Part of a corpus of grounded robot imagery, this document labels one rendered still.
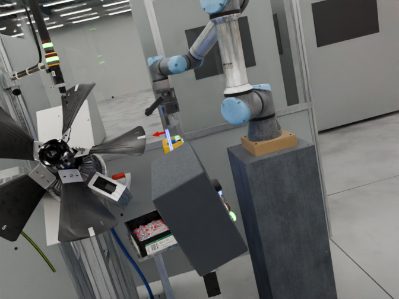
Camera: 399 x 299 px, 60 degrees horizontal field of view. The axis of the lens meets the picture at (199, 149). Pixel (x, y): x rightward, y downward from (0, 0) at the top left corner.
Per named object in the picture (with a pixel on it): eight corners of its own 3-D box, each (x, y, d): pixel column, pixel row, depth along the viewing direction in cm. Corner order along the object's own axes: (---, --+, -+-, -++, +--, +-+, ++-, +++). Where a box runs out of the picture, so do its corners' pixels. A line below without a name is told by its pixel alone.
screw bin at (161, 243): (128, 237, 143) (123, 222, 141) (166, 221, 148) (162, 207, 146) (142, 260, 123) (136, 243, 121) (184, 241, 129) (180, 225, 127)
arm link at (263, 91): (280, 110, 150) (275, 78, 147) (265, 118, 141) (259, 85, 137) (256, 111, 158) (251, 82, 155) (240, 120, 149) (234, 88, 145)
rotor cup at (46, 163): (43, 159, 146) (28, 146, 135) (74, 142, 149) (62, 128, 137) (56, 187, 141) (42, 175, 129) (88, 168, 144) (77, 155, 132)
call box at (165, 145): (166, 158, 185) (161, 139, 182) (184, 153, 186) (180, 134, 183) (168, 167, 169) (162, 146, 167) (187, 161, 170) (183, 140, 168)
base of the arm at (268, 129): (273, 129, 161) (269, 108, 158) (288, 134, 147) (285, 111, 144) (243, 137, 158) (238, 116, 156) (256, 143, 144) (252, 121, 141)
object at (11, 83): (3, 90, 181) (-3, 74, 178) (17, 87, 185) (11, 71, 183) (8, 88, 173) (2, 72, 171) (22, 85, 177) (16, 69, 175)
